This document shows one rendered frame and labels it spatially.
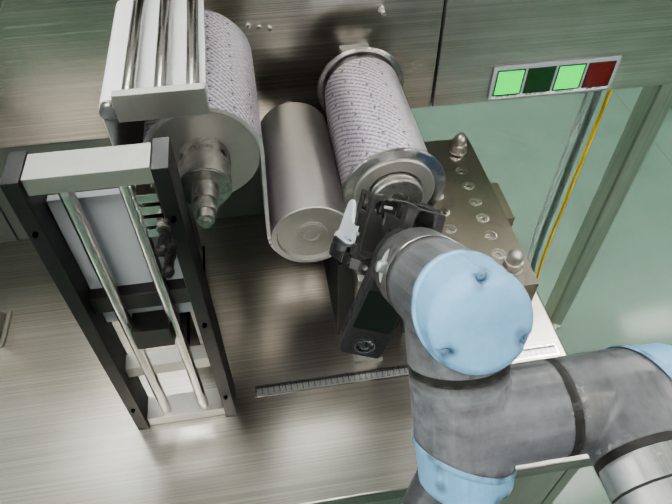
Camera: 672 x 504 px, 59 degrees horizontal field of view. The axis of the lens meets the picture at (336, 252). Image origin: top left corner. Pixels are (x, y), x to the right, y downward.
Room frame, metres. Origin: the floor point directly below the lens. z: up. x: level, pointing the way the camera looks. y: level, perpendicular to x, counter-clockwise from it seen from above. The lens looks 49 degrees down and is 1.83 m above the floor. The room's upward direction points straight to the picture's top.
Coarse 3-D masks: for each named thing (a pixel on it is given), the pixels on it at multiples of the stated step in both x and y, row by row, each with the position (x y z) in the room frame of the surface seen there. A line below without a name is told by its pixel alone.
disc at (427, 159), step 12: (372, 156) 0.62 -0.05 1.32; (384, 156) 0.62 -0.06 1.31; (396, 156) 0.62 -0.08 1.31; (408, 156) 0.62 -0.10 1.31; (420, 156) 0.62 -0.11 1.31; (432, 156) 0.63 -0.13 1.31; (360, 168) 0.61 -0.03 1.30; (432, 168) 0.63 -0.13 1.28; (348, 180) 0.61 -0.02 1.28; (444, 180) 0.63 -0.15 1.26; (348, 192) 0.61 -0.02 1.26; (432, 204) 0.63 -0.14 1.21
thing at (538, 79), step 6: (534, 72) 0.99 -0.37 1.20; (540, 72) 1.00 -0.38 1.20; (546, 72) 1.00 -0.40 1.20; (552, 72) 1.00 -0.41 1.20; (528, 78) 0.99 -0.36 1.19; (534, 78) 0.99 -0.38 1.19; (540, 78) 1.00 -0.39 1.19; (546, 78) 1.00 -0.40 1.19; (528, 84) 0.99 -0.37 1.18; (534, 84) 0.99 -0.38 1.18; (540, 84) 1.00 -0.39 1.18; (546, 84) 1.00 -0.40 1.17; (528, 90) 0.99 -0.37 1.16; (534, 90) 1.00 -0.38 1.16; (540, 90) 1.00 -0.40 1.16
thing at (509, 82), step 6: (504, 72) 0.98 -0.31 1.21; (510, 72) 0.99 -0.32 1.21; (516, 72) 0.99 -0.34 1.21; (522, 72) 0.99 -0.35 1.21; (498, 78) 0.98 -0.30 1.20; (504, 78) 0.98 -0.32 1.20; (510, 78) 0.99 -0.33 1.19; (516, 78) 0.99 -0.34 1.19; (522, 78) 0.99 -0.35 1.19; (498, 84) 0.98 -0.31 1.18; (504, 84) 0.99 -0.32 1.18; (510, 84) 0.99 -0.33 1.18; (516, 84) 0.99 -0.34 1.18; (498, 90) 0.98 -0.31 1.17; (504, 90) 0.99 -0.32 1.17; (510, 90) 0.99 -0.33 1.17; (516, 90) 0.99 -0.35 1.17
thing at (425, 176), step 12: (372, 168) 0.61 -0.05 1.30; (384, 168) 0.61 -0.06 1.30; (396, 168) 0.62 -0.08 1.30; (408, 168) 0.62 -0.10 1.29; (420, 168) 0.62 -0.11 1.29; (360, 180) 0.61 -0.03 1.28; (372, 180) 0.61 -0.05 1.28; (420, 180) 0.62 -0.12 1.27; (432, 180) 0.62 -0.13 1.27; (360, 192) 0.61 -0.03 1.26; (432, 192) 0.62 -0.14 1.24; (420, 204) 0.62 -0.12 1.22
